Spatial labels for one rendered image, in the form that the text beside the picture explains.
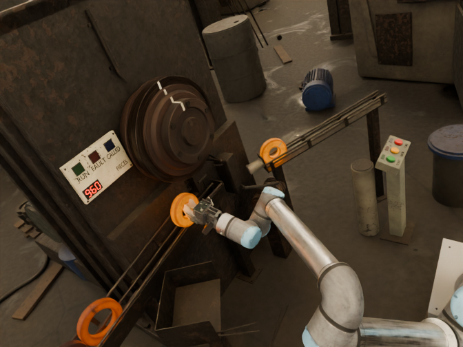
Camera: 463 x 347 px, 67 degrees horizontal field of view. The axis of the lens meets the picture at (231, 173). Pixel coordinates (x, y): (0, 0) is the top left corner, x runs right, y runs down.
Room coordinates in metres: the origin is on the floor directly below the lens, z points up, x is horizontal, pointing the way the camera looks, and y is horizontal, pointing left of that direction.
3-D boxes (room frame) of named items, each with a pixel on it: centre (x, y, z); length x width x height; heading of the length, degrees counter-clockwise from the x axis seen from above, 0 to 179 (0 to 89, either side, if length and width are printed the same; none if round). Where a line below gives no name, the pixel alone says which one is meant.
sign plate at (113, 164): (1.30, 0.49, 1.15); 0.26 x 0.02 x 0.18; 134
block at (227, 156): (1.63, 0.01, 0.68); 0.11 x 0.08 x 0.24; 44
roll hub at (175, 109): (1.38, 0.10, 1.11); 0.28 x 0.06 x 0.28; 134
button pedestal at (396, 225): (1.40, -0.83, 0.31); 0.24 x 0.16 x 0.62; 134
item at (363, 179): (1.49, -0.69, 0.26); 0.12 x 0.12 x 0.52
